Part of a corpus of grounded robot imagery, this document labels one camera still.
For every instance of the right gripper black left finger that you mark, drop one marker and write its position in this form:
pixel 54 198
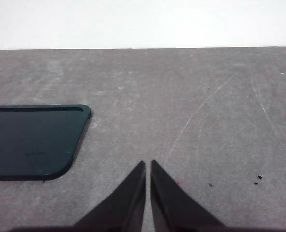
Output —
pixel 123 205

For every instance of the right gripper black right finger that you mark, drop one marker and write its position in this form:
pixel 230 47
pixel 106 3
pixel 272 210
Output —
pixel 174 205

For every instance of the dark rectangular tray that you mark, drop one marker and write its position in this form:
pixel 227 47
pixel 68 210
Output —
pixel 32 140

